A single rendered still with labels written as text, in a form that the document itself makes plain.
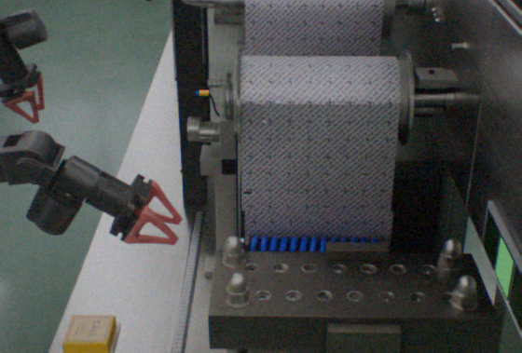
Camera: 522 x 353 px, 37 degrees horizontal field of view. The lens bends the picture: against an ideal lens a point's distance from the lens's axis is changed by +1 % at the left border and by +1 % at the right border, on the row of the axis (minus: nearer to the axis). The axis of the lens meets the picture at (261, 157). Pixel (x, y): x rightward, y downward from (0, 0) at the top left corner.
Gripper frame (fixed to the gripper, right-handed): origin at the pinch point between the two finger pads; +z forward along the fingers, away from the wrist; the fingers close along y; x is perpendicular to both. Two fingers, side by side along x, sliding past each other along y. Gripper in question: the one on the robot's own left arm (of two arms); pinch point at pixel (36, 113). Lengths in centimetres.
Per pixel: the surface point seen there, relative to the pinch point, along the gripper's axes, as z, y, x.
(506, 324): 54, -42, -80
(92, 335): 12, -61, -17
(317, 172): 3, -50, -57
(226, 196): 8, -42, -40
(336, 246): 13, -56, -56
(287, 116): -7, -49, -56
